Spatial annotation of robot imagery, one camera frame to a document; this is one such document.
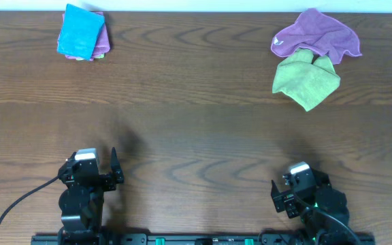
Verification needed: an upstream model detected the blue folded cloth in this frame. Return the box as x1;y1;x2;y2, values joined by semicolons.
56;4;105;60

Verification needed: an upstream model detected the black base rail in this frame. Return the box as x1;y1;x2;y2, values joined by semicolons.
31;232;376;245

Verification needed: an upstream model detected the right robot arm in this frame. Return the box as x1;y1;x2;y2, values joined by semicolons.
271;168;362;244

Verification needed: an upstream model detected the green folded cloth bottom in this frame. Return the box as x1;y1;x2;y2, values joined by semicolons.
75;53;105;61

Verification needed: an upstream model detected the purple folded cloth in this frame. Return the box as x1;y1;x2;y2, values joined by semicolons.
65;12;111;60

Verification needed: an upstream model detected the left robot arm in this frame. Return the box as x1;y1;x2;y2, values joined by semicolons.
57;148;125;245

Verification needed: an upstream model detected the green microfiber cloth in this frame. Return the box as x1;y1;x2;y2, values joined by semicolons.
272;49;341;112

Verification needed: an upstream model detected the purple crumpled cloth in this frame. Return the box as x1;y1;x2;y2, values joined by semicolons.
270;8;362;65

